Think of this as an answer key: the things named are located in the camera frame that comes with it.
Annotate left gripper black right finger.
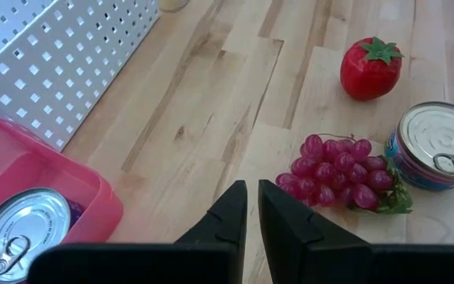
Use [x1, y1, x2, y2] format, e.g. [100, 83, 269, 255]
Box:
[257, 179, 373, 248]

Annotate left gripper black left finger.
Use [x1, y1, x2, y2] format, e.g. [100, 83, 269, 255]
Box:
[174, 180, 248, 245]

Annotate red strawberry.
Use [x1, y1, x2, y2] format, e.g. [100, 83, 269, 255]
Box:
[340, 35, 405, 102]

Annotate tin can blue red label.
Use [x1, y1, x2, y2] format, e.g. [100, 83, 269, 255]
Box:
[383, 101, 454, 192]

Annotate tin can purple label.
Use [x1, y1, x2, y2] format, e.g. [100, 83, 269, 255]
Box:
[0, 187, 86, 284]

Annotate red grapes with leaf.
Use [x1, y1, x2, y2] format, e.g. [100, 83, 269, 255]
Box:
[275, 133, 414, 215]

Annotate pink plastic bin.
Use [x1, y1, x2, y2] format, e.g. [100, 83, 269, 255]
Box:
[0, 112, 125, 284]

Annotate white perforated metal basket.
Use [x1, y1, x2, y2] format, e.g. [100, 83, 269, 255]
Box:
[0, 0, 161, 152]

